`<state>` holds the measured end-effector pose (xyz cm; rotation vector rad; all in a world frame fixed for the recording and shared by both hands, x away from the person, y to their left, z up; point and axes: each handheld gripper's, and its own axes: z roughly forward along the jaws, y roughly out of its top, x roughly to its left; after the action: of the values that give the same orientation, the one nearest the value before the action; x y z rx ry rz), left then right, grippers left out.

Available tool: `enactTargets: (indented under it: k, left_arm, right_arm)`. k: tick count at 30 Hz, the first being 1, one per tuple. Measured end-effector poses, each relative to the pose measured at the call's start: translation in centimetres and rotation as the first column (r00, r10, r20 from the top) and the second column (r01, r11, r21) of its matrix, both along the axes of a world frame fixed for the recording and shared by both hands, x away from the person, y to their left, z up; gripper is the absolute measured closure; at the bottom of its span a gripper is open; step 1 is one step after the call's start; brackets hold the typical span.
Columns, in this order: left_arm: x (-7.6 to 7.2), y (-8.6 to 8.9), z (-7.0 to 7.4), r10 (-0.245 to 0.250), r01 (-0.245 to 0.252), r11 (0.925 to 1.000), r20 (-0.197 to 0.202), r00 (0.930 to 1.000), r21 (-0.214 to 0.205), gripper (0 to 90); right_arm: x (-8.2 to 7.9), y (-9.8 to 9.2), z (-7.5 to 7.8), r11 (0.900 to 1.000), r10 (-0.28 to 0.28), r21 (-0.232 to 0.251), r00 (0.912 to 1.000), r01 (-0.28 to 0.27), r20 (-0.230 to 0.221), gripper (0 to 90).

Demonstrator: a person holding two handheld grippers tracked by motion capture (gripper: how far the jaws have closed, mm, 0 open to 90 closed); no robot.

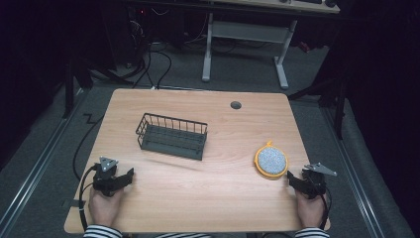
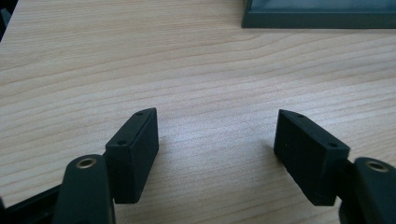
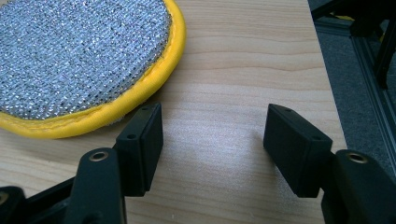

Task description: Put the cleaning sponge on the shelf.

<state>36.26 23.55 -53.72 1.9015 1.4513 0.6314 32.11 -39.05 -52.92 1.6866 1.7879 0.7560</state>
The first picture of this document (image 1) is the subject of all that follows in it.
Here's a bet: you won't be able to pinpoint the person's striped shirt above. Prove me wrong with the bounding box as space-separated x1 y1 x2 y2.
153 232 213 238

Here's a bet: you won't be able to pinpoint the metal floor rail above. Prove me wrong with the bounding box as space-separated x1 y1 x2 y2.
321 105 387 238
0 88 87 232

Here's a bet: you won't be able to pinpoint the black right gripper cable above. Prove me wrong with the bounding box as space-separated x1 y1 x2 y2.
317 186 333 231

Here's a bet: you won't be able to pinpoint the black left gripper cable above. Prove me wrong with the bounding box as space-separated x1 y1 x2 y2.
71 113 104 232

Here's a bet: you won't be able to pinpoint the person's left hand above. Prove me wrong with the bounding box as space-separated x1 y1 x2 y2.
87 187 125 229

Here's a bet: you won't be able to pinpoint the black metal stand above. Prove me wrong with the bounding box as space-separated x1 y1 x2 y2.
61 59 133 120
287 65 351 141

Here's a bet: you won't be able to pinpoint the dark wire basket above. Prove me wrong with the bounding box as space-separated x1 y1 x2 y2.
135 112 209 162

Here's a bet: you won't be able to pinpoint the black floor cables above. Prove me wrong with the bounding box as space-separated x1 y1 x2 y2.
125 6 207 90

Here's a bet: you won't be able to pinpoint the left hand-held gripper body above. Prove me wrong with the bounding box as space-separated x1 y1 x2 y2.
91 156 119 198

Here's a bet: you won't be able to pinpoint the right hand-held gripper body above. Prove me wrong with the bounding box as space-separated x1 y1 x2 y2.
300 162 338 200

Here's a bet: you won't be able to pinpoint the round yellow-rimmed scrubbing pad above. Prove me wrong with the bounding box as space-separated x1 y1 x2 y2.
253 140 290 180

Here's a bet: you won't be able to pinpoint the white-framed wooden desk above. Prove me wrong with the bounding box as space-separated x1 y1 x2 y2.
125 0 342 91

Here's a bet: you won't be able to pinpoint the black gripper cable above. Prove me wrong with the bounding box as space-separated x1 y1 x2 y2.
317 186 333 231
71 113 104 232

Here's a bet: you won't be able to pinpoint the person's right hand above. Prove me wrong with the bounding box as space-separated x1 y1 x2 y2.
294 189 329 230

